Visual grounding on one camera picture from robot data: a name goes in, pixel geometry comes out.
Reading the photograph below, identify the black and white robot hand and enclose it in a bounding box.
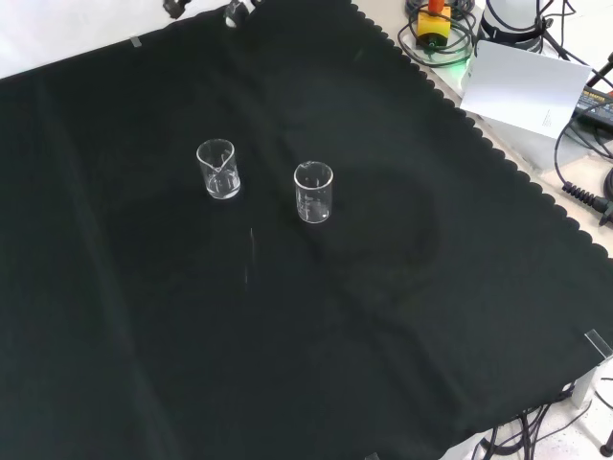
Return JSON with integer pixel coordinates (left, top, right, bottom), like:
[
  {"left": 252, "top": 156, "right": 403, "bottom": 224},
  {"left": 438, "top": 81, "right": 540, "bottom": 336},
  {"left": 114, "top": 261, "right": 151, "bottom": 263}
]
[{"left": 161, "top": 0, "right": 263, "bottom": 29}]

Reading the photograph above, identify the clear glass beaker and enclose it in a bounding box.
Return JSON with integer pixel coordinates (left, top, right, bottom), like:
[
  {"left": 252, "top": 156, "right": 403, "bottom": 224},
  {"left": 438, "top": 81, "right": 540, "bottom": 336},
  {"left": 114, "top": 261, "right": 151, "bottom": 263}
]
[
  {"left": 292, "top": 161, "right": 335, "bottom": 225},
  {"left": 194, "top": 138, "right": 241, "bottom": 201}
]

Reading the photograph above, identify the yellow stop button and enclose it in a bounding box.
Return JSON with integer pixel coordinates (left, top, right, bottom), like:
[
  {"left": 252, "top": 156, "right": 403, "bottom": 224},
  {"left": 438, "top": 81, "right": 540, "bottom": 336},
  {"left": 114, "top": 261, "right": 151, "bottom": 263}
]
[{"left": 415, "top": 0, "right": 454, "bottom": 50}]

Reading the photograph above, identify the pale white board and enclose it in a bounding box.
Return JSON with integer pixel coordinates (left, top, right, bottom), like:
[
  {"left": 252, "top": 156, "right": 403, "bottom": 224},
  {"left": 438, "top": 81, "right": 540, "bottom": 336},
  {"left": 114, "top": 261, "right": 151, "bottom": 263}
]
[{"left": 459, "top": 39, "right": 593, "bottom": 141}]

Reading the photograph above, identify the black table cloth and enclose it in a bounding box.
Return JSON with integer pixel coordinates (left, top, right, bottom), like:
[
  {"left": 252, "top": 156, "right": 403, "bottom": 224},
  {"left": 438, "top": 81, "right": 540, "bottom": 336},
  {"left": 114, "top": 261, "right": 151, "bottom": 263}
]
[{"left": 0, "top": 0, "right": 613, "bottom": 460}]

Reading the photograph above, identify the black tripod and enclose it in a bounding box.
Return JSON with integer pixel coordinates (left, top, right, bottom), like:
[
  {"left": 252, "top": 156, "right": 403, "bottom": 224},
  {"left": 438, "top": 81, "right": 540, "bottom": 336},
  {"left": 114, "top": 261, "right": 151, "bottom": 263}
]
[{"left": 584, "top": 50, "right": 613, "bottom": 90}]

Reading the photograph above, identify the black power adapter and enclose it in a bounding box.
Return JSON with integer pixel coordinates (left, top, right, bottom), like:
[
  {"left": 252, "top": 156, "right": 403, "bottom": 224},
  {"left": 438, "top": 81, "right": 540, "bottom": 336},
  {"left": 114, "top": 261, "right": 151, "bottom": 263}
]
[{"left": 573, "top": 84, "right": 613, "bottom": 124}]

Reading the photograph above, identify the black cable with strain relief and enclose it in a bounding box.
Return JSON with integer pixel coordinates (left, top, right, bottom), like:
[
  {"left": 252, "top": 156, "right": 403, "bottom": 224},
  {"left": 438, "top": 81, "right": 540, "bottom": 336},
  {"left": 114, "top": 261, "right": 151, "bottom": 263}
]
[{"left": 554, "top": 112, "right": 613, "bottom": 226}]

